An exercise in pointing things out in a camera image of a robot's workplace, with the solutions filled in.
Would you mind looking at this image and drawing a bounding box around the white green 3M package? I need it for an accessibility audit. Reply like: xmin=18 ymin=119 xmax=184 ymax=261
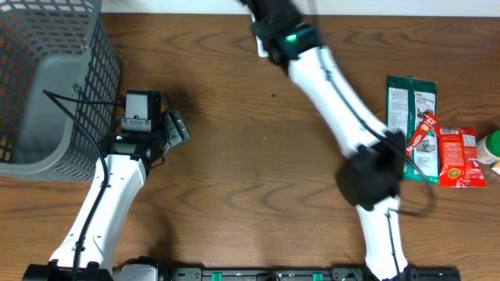
xmin=386 ymin=75 xmax=439 ymax=183

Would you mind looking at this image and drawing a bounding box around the red tube package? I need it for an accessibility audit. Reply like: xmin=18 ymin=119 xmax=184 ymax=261
xmin=405 ymin=112 xmax=439 ymax=158

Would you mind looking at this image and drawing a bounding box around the red candy bag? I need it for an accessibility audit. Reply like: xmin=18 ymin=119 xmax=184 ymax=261
xmin=436 ymin=126 xmax=487 ymax=188

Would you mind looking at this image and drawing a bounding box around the green lid white jar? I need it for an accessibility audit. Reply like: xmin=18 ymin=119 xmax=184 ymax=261
xmin=477 ymin=130 xmax=500 ymax=164

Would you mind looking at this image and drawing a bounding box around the small orange white box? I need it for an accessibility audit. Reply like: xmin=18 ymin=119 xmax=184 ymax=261
xmin=491 ymin=162 xmax=500 ymax=175

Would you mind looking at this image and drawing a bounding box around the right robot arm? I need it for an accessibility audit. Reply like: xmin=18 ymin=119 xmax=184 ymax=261
xmin=242 ymin=0 xmax=409 ymax=280

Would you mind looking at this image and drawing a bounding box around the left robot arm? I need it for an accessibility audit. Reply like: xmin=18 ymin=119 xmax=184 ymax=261
xmin=23 ymin=111 xmax=190 ymax=280

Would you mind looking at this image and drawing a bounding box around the white barcode scanner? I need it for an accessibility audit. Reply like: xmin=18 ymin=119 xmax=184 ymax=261
xmin=250 ymin=12 xmax=269 ymax=58

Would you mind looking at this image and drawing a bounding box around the grey plastic mesh basket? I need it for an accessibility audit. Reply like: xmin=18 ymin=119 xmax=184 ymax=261
xmin=1 ymin=0 xmax=121 ymax=182

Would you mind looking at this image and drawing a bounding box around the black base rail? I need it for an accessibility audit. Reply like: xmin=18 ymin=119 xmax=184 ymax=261
xmin=116 ymin=266 xmax=462 ymax=281

